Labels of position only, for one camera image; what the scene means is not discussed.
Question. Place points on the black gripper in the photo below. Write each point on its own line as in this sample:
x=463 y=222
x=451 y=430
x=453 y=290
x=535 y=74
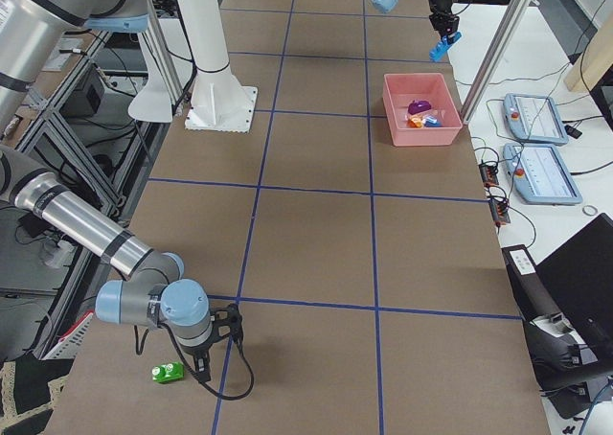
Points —
x=439 y=5
x=196 y=352

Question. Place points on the long blue block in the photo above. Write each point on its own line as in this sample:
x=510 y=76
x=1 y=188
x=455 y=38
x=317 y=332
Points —
x=440 y=50

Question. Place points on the green block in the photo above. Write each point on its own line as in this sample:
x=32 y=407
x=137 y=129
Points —
x=167 y=372

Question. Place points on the purple block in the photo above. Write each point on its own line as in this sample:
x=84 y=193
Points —
x=418 y=106

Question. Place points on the small blue block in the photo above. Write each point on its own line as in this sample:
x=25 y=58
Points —
x=431 y=121

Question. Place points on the orange block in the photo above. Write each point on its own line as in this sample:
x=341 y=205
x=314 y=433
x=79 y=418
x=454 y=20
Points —
x=416 y=121

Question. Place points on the pink plastic box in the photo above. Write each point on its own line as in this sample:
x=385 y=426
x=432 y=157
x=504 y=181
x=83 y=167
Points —
x=400 y=89

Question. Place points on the far teach pendant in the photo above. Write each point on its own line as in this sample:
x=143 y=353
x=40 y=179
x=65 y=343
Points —
x=534 y=119

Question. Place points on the teach pendant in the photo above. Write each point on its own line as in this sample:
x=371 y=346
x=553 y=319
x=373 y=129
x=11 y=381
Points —
x=534 y=119
x=537 y=172

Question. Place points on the near teach pendant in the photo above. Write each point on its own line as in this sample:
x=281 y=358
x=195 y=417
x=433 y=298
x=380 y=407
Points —
x=537 y=172

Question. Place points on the aluminium frame post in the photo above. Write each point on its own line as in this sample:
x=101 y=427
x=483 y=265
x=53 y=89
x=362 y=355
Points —
x=496 y=49

